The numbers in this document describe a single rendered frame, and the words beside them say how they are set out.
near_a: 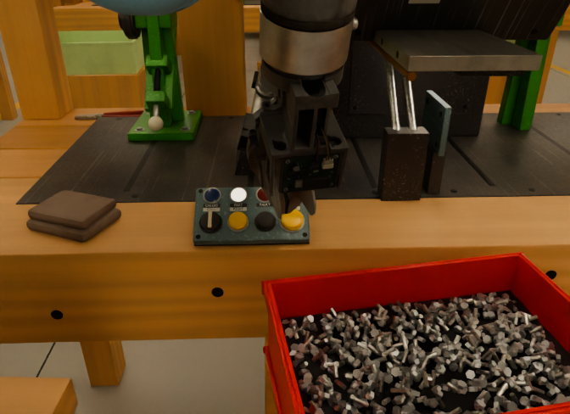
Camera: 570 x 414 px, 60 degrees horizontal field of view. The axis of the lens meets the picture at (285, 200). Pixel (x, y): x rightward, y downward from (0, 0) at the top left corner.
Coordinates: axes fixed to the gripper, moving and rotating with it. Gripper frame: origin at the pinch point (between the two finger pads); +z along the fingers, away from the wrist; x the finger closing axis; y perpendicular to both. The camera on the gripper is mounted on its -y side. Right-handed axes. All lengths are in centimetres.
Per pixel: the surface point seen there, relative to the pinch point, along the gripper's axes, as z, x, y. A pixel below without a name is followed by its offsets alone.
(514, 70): -10.5, 30.1, -7.5
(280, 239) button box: 6.9, -0.3, 0.4
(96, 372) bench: 109, -46, -37
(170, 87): 14.3, -12.5, -46.2
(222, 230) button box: 6.8, -7.3, -2.2
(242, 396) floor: 111, -3, -22
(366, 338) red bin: 3.9, 5.2, 16.8
